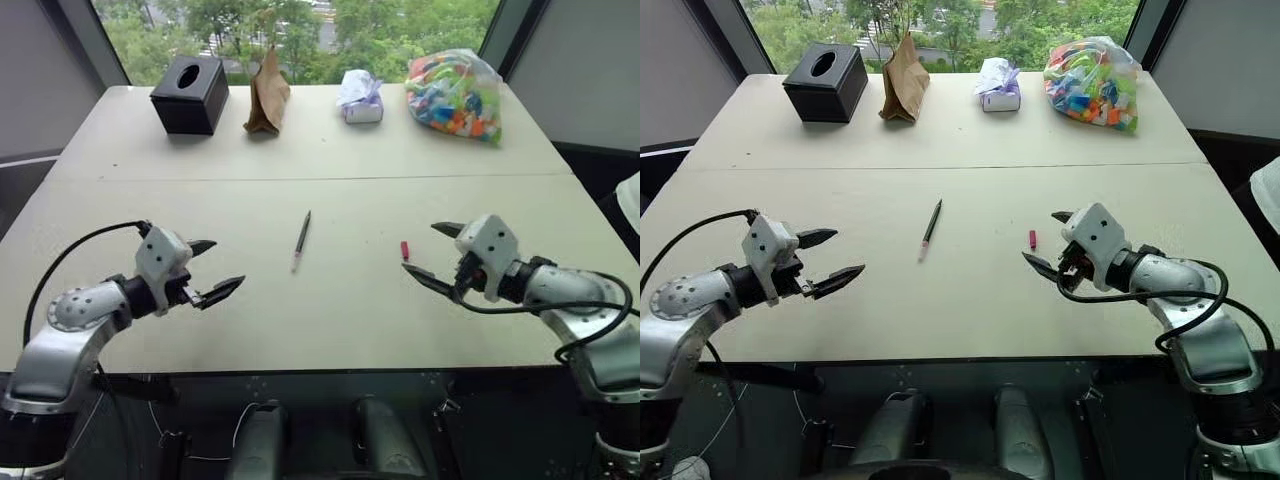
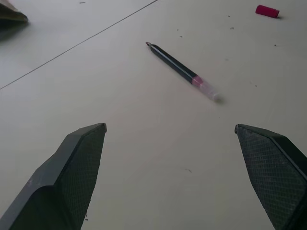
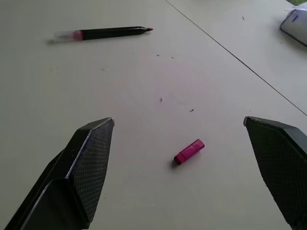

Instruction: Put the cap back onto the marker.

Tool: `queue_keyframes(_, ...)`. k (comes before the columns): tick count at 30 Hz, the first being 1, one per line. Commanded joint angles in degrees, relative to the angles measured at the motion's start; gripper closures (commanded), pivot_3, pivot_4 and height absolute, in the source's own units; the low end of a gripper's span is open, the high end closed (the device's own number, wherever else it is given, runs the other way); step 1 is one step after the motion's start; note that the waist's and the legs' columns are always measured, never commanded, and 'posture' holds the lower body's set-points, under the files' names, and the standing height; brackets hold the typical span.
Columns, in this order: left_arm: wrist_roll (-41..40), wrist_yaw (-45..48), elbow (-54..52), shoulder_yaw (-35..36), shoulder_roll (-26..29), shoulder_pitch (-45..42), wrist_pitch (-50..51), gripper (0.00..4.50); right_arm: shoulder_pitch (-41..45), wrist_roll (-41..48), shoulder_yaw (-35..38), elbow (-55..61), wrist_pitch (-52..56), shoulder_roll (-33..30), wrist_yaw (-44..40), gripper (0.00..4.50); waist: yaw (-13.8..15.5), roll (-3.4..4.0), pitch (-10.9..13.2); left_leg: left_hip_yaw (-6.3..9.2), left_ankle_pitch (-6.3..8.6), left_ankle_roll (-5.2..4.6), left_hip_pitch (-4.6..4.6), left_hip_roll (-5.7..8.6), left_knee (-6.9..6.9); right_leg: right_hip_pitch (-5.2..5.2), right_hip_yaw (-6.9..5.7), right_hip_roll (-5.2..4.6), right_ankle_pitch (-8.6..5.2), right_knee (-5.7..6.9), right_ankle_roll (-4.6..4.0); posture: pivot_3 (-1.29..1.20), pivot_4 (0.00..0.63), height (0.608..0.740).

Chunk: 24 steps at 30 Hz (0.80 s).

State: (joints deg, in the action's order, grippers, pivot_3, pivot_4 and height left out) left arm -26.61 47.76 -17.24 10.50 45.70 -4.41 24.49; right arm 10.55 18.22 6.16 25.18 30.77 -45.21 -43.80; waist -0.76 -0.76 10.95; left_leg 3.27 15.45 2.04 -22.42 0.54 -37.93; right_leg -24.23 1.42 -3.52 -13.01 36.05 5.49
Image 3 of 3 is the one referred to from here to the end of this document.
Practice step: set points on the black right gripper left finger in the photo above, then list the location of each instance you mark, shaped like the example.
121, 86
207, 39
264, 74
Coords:
72, 177

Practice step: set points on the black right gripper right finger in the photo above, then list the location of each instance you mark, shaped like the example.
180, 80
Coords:
280, 167

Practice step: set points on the pink marker cap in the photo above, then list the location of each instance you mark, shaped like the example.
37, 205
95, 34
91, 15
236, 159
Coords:
189, 152

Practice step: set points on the black marker pen pink tip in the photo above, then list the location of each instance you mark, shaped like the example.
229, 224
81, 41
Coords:
102, 34

